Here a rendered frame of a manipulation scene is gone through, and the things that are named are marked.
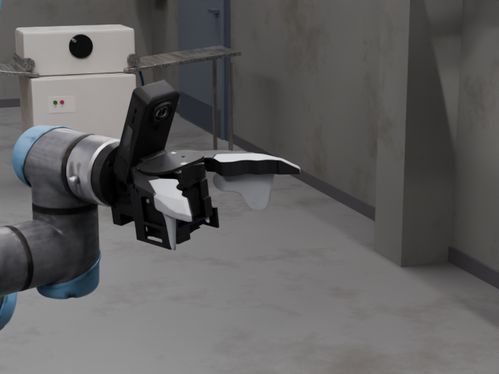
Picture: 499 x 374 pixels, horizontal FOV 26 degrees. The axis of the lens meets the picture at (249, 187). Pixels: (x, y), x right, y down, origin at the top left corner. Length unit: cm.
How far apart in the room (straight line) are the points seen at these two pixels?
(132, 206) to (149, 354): 337
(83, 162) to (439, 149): 446
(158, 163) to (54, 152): 16
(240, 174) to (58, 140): 23
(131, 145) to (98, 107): 609
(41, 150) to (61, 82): 589
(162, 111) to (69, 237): 23
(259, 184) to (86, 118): 610
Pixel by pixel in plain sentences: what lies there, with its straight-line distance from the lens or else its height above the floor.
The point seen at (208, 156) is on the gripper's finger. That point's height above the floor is 147.
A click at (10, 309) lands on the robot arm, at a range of 151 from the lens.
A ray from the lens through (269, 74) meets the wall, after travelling 789.
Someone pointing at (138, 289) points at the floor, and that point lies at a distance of 524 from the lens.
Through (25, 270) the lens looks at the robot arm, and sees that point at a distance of 120.
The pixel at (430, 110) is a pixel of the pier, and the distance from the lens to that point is 548.
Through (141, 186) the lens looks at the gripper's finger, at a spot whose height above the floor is 145.
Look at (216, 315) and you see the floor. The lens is 488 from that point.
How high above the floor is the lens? 170
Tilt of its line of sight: 14 degrees down
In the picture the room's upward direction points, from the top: straight up
